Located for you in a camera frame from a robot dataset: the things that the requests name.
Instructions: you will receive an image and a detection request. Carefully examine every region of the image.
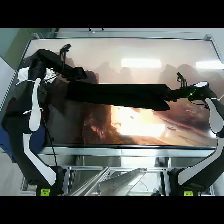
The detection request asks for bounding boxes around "black garment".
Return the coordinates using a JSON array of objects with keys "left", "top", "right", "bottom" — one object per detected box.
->
[{"left": 65, "top": 80, "right": 173, "bottom": 112}]

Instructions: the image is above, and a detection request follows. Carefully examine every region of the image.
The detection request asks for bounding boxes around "blue garment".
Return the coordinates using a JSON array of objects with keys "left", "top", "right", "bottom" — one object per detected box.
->
[{"left": 0, "top": 124, "right": 47, "bottom": 161}]

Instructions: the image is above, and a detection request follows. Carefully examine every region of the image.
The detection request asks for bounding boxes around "red garment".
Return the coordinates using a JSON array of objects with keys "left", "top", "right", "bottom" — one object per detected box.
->
[{"left": 5, "top": 98, "right": 18, "bottom": 114}]

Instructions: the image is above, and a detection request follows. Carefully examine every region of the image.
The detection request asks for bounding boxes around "silver frame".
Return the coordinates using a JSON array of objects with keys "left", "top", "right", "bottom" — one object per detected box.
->
[{"left": 19, "top": 27, "right": 224, "bottom": 197}]

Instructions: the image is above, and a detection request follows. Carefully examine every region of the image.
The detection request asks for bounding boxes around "black cable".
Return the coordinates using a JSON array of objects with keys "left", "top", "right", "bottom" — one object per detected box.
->
[{"left": 41, "top": 114, "right": 58, "bottom": 169}]

